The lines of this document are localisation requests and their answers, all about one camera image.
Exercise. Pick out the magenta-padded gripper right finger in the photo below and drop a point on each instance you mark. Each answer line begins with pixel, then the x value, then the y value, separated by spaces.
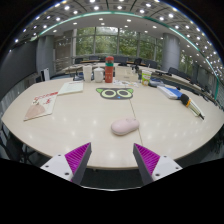
pixel 163 165

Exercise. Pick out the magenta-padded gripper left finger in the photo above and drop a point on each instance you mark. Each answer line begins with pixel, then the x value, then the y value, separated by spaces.
pixel 60 165

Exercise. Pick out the pink computer mouse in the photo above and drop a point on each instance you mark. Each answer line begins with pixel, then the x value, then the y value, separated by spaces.
pixel 125 126

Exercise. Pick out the black cat-face mouse pad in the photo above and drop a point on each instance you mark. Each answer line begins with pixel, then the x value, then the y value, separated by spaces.
pixel 115 93

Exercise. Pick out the red and white magazine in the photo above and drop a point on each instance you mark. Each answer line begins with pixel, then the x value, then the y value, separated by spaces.
pixel 41 106

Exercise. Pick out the black handheld microphone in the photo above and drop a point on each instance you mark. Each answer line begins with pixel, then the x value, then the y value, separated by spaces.
pixel 185 99

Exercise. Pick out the blue and white book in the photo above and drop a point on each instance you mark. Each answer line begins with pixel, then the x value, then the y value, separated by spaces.
pixel 170 92

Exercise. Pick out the white paper booklet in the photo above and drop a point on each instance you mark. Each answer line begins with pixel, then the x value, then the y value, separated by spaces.
pixel 70 88

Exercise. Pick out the black conference microphone unit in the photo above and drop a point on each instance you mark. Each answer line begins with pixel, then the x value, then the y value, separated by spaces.
pixel 77 78
pixel 156 83

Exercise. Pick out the long curved conference desk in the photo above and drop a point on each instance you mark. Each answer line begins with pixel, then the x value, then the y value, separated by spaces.
pixel 186 85

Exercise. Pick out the white and green paper cup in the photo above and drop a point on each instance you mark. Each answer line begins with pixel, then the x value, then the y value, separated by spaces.
pixel 146 77

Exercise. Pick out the colourful sticker sheet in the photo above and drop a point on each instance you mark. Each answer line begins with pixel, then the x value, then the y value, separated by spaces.
pixel 124 83

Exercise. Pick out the white standing board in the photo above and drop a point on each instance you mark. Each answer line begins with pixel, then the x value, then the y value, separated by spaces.
pixel 46 74

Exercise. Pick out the dark office chairs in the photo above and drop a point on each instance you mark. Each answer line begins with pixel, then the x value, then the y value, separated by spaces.
pixel 173 71

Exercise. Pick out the stack of white paper cups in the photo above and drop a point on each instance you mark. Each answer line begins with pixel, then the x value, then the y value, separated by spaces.
pixel 87 73

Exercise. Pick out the white lidded mug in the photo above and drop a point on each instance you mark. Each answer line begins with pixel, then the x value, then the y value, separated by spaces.
pixel 98 75

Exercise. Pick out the beige desk organiser box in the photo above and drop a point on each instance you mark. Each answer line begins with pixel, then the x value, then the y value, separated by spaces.
pixel 126 74

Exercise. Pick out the red bottle with green band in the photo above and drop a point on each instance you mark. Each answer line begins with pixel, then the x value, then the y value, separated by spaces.
pixel 109 71

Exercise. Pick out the ceiling lights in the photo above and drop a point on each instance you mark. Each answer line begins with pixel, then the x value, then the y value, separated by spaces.
pixel 96 7

